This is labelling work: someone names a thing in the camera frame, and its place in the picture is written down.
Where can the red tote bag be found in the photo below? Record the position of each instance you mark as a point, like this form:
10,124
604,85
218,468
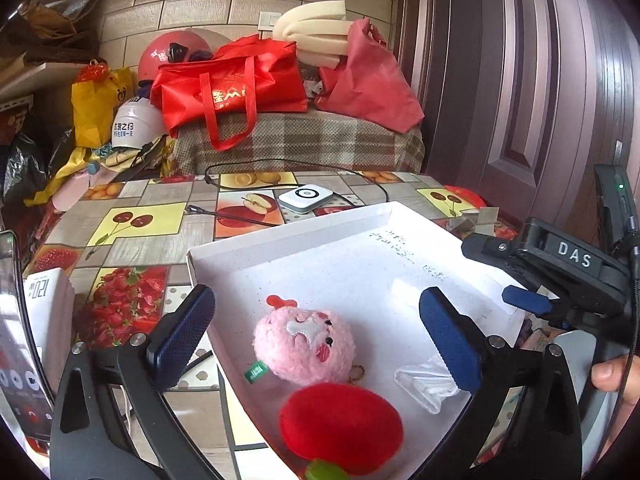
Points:
225,85

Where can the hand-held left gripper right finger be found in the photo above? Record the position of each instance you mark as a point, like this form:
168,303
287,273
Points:
450,341

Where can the white helmet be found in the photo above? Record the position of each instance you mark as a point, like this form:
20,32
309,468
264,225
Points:
132,122

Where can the red round object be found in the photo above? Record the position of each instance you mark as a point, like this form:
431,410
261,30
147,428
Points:
465,195

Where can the brown door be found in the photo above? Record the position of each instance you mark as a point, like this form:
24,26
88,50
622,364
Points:
500,85

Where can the fruit print tablecloth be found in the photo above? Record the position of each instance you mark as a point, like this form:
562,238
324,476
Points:
130,240

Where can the white product box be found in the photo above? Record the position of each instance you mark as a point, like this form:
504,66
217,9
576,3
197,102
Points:
52,310

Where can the yellow bag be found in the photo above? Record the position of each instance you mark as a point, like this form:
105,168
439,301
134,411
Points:
92,110

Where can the black plastic bag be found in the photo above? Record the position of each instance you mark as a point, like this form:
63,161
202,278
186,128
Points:
22,165

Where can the red plastic bag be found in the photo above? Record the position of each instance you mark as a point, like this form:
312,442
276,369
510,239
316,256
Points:
365,80

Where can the pink plush toy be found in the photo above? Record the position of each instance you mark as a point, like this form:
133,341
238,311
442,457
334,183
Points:
300,347

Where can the white cardboard box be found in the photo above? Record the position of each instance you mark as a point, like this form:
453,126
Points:
350,270

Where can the person's right hand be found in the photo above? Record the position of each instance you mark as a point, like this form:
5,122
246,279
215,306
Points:
611,374

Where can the cardboard sheets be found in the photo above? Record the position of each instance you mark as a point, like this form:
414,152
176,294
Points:
45,25

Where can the clear plastic wrapper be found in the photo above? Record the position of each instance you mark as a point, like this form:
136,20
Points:
425,385

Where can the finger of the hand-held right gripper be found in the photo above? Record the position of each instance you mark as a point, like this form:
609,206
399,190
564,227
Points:
487,249
525,300

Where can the plaid cloth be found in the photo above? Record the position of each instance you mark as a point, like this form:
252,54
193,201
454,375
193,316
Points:
310,145

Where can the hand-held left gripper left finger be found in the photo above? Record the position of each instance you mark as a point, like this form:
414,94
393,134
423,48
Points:
182,336

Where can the wall socket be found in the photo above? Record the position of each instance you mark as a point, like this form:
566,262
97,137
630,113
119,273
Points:
269,20

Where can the white square device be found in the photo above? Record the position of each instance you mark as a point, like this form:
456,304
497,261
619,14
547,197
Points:
306,197

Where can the pink helmet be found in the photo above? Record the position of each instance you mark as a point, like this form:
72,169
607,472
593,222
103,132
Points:
160,52

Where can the smartphone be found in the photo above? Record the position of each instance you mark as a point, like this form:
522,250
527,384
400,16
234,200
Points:
15,360

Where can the cream foam pieces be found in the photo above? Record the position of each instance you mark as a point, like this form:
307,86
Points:
310,25

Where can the red plush apple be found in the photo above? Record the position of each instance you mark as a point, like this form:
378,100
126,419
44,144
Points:
340,425

